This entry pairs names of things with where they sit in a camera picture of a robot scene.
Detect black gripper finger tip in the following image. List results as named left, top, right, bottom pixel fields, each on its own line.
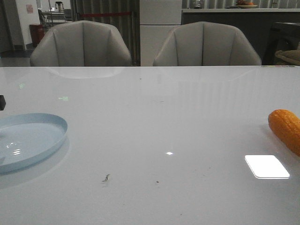
left=0, top=95, right=6, bottom=111

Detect light blue round plate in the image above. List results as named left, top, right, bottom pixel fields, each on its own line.
left=0, top=113, right=68, bottom=173

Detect orange plastic corn cob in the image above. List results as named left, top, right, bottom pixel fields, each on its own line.
left=268, top=109, right=300, bottom=157

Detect red bin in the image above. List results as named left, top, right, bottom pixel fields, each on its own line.
left=29, top=24, right=45, bottom=47

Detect left beige upholstered chair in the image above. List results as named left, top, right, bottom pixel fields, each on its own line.
left=30, top=20, right=131, bottom=67

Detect beige upholstered chair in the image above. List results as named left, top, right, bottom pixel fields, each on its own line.
left=30, top=20, right=131, bottom=67
left=153, top=22, right=262, bottom=66

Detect red barrier belt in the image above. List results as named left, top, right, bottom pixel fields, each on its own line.
left=79, top=11, right=132, bottom=18

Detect white cabinet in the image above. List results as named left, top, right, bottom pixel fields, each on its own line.
left=140, top=0, right=182, bottom=67

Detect right beige upholstered chair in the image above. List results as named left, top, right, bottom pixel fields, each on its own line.
left=153, top=22, right=262, bottom=66

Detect fruit bowl on counter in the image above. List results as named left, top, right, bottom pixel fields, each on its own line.
left=236, top=0, right=257, bottom=8

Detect beige cushion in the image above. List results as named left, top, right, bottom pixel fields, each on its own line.
left=275, top=50, right=300, bottom=66

